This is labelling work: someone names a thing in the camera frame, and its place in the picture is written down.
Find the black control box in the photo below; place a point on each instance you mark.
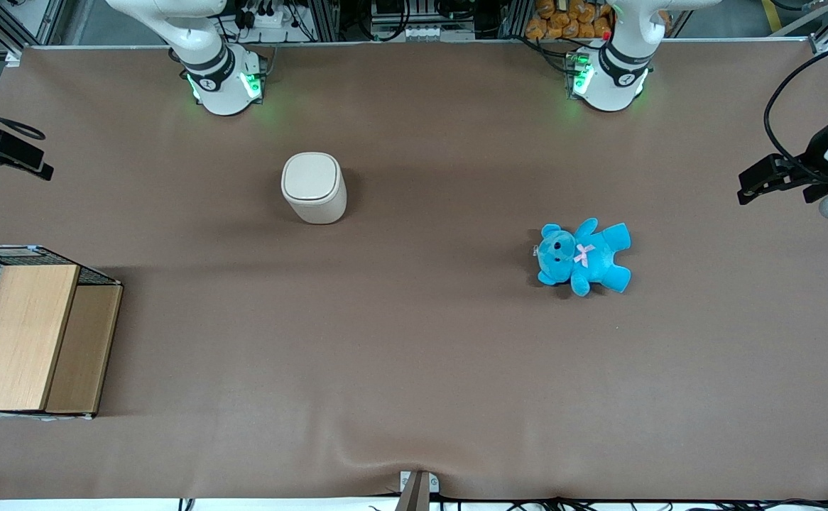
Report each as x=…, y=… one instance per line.
x=421, y=15

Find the white lidded trash can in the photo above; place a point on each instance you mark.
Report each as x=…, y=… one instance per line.
x=314, y=188

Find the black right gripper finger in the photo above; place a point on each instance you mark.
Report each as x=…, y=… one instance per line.
x=20, y=152

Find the white power strip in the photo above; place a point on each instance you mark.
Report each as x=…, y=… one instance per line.
x=266, y=18

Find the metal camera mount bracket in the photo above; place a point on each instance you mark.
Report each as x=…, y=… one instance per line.
x=416, y=490

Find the orange plush toys pile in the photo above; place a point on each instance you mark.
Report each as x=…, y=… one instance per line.
x=570, y=20

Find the blue teddy bear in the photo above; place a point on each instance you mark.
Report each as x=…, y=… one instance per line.
x=584, y=259

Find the dark wooden board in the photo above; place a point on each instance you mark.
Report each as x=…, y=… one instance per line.
x=84, y=348

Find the brown table cloth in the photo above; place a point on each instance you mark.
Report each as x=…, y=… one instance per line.
x=414, y=355

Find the light wooden board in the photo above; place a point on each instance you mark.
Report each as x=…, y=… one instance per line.
x=20, y=337

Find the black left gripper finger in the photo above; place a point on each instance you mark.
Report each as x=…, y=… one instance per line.
x=826, y=193
x=769, y=176

